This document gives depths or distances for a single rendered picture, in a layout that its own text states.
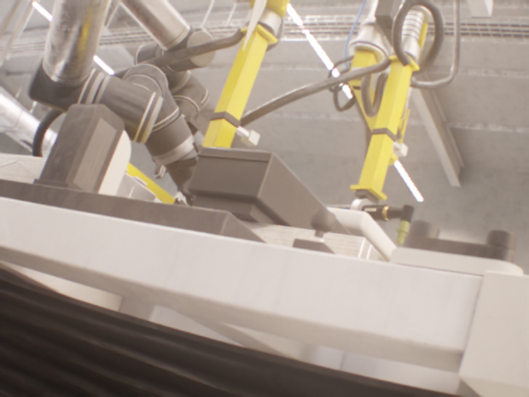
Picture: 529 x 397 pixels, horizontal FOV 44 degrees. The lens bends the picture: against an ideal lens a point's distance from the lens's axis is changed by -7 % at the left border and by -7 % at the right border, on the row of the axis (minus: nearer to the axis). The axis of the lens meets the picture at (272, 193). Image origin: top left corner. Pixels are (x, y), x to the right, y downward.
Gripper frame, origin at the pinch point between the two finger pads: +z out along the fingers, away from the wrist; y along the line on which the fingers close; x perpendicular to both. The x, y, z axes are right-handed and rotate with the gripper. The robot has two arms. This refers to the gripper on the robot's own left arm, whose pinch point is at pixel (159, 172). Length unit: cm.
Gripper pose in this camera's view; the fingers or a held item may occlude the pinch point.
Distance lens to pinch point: 198.3
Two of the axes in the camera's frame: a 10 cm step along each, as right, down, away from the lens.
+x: 7.9, -3.0, -5.4
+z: -1.5, 7.6, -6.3
